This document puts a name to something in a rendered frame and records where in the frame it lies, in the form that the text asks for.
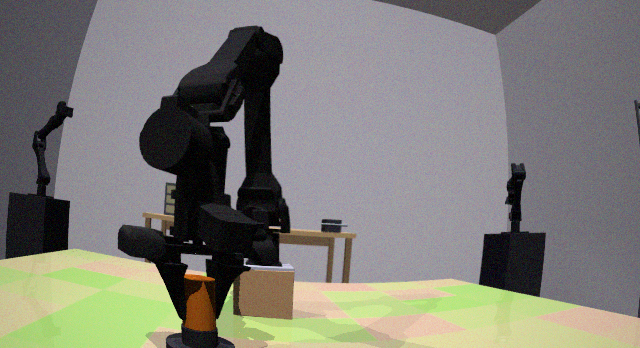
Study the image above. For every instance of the orange knob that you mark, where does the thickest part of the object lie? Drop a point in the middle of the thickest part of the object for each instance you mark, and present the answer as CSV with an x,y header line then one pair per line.
x,y
200,302

